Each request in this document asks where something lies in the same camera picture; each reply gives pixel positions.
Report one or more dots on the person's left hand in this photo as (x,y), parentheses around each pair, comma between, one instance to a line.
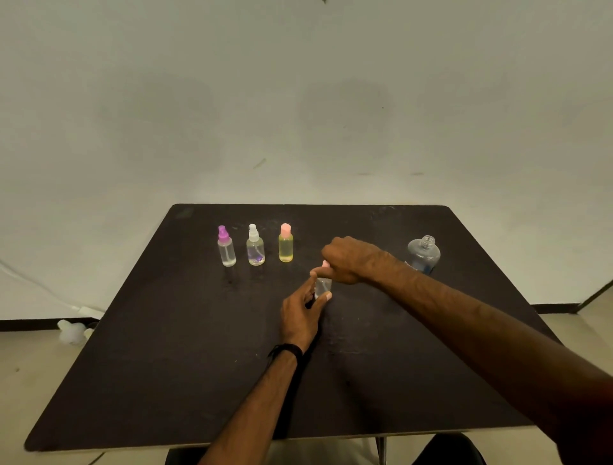
(299,318)

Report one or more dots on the person's right hand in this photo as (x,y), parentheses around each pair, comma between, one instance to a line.
(352,261)

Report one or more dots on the small clear bottle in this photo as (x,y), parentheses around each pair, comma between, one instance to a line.
(226,254)
(323,286)

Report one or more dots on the small yellow bottle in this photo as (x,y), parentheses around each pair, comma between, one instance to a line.
(286,250)

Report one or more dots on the large clear plastic bottle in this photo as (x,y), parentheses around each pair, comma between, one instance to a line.
(424,254)

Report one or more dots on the pink round cap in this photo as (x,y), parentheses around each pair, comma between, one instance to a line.
(286,229)

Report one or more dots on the small purple-tinted bottle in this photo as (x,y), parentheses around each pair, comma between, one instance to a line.
(255,254)

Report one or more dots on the white spray cap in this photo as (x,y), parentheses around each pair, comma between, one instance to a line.
(253,233)

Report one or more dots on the purple spray cap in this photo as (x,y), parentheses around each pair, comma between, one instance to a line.
(223,233)

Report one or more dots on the person's left forearm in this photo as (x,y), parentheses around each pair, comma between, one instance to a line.
(254,412)

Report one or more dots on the person's right forearm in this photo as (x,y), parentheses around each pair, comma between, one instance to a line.
(493,345)

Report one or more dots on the person's right leg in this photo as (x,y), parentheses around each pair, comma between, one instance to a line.
(450,450)

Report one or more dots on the black wristband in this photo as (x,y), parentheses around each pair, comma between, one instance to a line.
(289,349)

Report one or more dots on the black table leg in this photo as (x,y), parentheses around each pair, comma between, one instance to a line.
(381,451)

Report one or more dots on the white plastic floor object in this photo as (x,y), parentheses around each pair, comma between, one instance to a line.
(72,333)

